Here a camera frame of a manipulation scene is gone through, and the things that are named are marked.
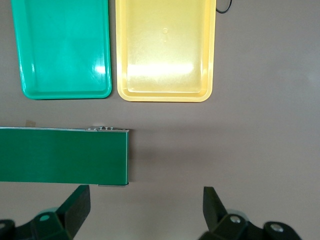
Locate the green plastic tray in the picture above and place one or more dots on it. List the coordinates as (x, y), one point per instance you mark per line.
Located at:
(65, 50)

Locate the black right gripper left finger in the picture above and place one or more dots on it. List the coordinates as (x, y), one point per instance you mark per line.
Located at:
(62, 217)

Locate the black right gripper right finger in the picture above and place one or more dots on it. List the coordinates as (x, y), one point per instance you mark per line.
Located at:
(225, 225)

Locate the yellow plastic tray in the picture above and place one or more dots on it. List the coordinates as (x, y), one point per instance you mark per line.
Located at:
(165, 55)

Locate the green belt conveyor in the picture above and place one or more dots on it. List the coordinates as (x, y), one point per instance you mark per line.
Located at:
(62, 157)

